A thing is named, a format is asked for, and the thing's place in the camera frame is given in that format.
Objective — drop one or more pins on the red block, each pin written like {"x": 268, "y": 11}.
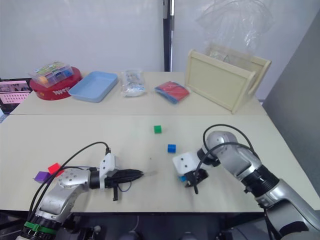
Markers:
{"x": 54, "y": 168}

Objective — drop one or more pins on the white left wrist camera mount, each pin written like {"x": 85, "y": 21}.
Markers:
{"x": 108, "y": 162}

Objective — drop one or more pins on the purple block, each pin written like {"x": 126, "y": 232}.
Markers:
{"x": 41, "y": 176}

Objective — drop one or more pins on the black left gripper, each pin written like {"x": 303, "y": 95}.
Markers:
{"x": 112, "y": 182}

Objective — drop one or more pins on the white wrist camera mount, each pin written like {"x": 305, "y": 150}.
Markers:
{"x": 183, "y": 162}
{"x": 108, "y": 162}

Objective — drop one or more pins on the light blue block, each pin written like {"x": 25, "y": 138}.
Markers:
{"x": 182, "y": 179}

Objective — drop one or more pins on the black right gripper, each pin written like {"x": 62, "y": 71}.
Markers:
{"x": 201, "y": 175}

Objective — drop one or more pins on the light blue plastic tray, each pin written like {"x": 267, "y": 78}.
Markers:
{"x": 93, "y": 86}

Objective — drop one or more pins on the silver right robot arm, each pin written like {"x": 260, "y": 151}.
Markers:
{"x": 252, "y": 170}

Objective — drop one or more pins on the pale wooden box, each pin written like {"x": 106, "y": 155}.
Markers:
{"x": 217, "y": 80}

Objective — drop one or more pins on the green block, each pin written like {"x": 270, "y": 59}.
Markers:
{"x": 158, "y": 129}

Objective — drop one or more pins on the red and blue cloth stack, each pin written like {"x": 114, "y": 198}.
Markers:
{"x": 172, "y": 91}

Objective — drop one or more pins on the clear bag of small items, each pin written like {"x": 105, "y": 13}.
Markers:
{"x": 132, "y": 83}

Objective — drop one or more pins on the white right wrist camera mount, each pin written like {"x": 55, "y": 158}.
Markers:
{"x": 183, "y": 162}

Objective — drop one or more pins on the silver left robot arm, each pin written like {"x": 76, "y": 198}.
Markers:
{"x": 67, "y": 186}

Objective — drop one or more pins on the red round tin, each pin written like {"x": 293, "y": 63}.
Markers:
{"x": 63, "y": 88}

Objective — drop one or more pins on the clear plastic box of toys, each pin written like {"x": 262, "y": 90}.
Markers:
{"x": 50, "y": 73}

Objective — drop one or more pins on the black vertical post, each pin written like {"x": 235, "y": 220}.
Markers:
{"x": 168, "y": 35}

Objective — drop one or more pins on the clear plastic bag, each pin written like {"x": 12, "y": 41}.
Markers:
{"x": 232, "y": 22}

